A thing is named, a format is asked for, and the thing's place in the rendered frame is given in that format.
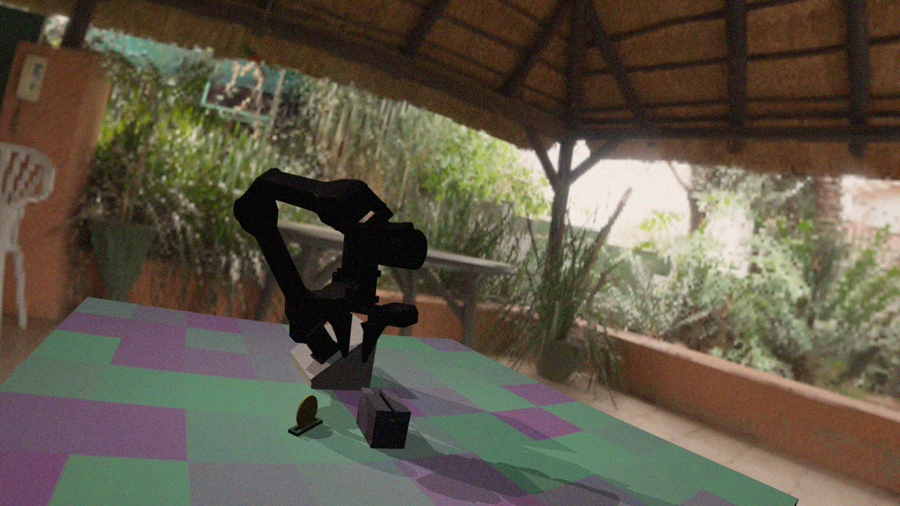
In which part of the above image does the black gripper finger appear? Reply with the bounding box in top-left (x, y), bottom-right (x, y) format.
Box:
top-left (321, 313), bottom-right (352, 358)
top-left (361, 321), bottom-right (387, 363)

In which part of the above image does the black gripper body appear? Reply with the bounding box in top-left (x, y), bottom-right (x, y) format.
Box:
top-left (301, 261), bottom-right (418, 327)

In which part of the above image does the gold coin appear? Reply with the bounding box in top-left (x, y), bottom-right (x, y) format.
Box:
top-left (296, 395), bottom-right (318, 428)

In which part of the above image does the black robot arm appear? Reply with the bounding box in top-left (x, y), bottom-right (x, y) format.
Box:
top-left (233, 168), bottom-right (428, 365)

